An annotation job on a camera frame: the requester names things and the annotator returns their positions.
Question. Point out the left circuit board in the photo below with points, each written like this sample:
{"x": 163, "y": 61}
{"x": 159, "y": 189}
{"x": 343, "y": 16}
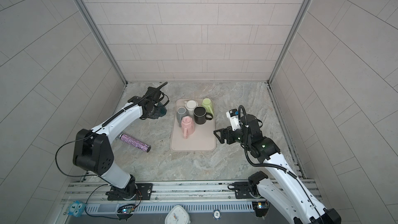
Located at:
{"x": 126, "y": 209}

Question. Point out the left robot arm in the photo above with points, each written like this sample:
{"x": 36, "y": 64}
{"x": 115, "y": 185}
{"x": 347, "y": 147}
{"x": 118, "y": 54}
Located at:
{"x": 93, "y": 151}

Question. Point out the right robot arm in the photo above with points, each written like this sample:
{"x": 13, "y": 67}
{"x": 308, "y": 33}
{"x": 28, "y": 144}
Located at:
{"x": 293, "y": 200}

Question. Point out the dark green mug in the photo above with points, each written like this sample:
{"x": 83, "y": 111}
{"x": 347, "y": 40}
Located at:
{"x": 161, "y": 109}

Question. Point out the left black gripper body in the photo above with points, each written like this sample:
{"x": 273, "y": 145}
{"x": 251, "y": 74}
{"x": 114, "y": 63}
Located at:
{"x": 153, "y": 113}

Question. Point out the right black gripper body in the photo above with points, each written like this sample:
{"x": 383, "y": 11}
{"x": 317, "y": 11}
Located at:
{"x": 233, "y": 137}

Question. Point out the pink mug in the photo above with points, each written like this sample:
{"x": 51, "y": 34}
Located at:
{"x": 187, "y": 126}

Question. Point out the right circuit board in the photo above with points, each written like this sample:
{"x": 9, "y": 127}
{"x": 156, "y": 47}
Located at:
{"x": 261, "y": 208}

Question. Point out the grey mug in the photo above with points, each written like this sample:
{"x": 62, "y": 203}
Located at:
{"x": 181, "y": 112}

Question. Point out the light green mug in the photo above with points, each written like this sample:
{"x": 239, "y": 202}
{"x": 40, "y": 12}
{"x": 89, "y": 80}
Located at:
{"x": 208, "y": 105}

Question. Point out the white mug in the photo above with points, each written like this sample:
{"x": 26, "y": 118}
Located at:
{"x": 190, "y": 105}

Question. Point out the beige plastic tray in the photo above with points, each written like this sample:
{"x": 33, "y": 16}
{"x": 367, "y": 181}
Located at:
{"x": 202, "y": 139}

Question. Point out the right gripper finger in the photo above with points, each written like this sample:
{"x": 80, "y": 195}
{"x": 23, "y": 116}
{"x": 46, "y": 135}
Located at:
{"x": 220, "y": 137}
{"x": 222, "y": 131}

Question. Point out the white kitchen timer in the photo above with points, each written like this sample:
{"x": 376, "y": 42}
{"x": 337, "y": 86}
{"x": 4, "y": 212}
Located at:
{"x": 178, "y": 215}

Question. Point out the circuit board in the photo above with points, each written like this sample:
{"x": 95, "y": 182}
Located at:
{"x": 261, "y": 208}
{"x": 126, "y": 209}

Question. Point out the round blue badge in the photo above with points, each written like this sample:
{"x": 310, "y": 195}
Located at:
{"x": 216, "y": 214}

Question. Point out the black mug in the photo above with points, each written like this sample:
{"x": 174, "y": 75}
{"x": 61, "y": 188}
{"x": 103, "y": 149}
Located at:
{"x": 201, "y": 115}

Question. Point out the purple glitter tube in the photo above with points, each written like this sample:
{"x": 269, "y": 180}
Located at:
{"x": 135, "y": 142}

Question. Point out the aluminium mounting rail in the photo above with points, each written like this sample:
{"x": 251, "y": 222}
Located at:
{"x": 162, "y": 191}

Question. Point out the blue tag block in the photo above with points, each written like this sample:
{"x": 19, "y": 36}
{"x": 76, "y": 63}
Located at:
{"x": 76, "y": 208}

